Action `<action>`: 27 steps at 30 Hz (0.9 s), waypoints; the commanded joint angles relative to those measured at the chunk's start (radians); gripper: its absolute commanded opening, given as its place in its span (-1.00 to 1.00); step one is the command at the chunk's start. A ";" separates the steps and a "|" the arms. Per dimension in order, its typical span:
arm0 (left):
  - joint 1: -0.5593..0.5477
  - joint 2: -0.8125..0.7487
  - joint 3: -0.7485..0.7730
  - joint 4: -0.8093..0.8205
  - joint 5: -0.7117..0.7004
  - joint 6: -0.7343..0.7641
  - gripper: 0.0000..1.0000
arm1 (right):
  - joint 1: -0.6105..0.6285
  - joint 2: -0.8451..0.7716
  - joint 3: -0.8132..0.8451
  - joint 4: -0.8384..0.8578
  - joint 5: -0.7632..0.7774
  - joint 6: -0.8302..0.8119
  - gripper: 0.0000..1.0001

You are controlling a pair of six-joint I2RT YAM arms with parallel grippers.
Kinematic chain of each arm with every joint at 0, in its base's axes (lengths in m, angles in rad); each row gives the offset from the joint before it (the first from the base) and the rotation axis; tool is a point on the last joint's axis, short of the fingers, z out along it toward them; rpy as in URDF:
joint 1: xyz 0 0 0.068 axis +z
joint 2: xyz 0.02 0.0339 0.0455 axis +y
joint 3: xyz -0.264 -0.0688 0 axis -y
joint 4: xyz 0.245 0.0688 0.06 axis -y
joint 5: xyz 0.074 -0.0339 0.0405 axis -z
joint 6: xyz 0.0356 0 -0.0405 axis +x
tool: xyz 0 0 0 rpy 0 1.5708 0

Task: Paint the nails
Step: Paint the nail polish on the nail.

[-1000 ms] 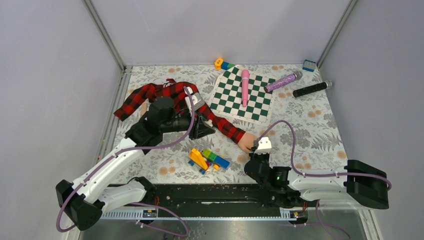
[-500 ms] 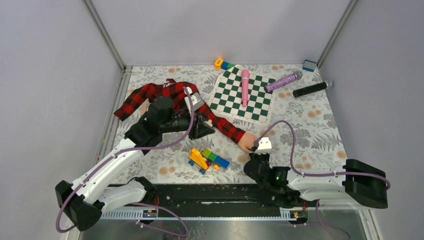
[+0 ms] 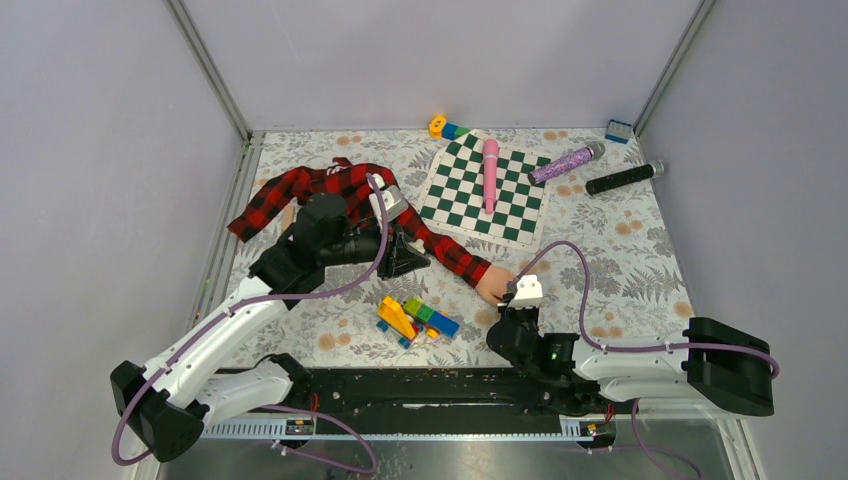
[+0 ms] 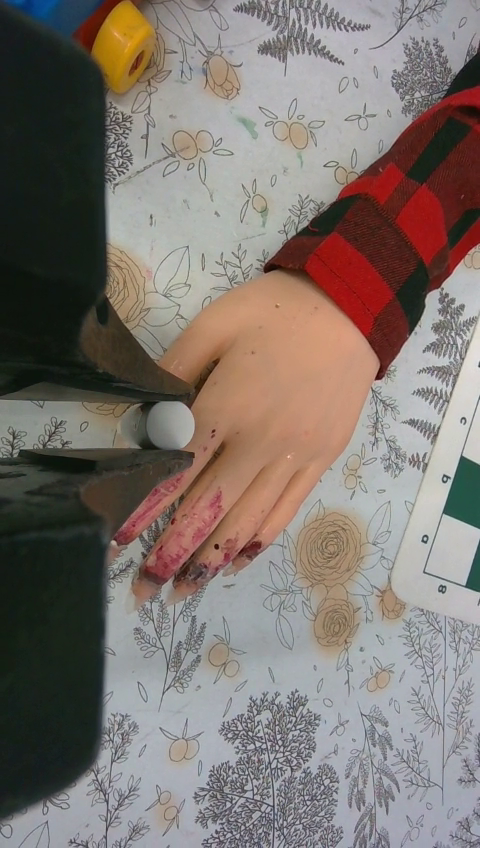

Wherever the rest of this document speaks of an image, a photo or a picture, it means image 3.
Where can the red black plaid shirt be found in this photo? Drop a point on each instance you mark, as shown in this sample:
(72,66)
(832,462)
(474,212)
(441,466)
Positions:
(349,181)

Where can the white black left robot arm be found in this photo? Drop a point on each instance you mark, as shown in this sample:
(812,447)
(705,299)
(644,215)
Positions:
(170,400)

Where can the small wooden block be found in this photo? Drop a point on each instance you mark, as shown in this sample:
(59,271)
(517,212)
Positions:
(287,216)

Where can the blue toy brick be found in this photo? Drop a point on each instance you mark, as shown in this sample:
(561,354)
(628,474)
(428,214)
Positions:
(618,131)

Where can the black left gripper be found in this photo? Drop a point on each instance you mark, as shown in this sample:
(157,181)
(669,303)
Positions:
(397,261)

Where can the pink toy microphone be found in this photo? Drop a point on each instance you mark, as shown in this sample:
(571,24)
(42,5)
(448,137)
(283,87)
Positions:
(490,153)

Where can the green white checkered board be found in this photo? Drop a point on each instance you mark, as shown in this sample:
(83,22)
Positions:
(457,198)

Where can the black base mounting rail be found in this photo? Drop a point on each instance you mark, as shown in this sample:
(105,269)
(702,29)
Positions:
(341,392)

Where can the mannequin hand with red nails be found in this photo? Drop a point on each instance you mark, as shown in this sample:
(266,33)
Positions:
(493,284)

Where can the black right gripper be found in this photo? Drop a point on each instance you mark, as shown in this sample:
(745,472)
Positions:
(513,311)

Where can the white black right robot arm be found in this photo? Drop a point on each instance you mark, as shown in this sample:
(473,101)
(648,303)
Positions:
(707,361)

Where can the grey slotted cable duct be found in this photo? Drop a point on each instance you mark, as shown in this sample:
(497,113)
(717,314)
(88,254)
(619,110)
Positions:
(425,424)

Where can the green blue toy bricks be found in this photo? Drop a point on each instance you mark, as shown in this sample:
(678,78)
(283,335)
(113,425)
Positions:
(433,322)

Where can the yellow toy block ramp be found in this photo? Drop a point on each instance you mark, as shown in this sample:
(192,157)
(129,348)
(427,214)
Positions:
(392,318)

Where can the orange blue green block stack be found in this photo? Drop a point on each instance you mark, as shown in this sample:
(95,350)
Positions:
(440,128)

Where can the purple glitter toy microphone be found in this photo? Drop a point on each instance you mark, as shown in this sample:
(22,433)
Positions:
(566,163)

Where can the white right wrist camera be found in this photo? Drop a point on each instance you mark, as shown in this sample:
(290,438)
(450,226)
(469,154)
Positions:
(528,293)

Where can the black toy microphone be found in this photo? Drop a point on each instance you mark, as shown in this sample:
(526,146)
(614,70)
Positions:
(623,178)

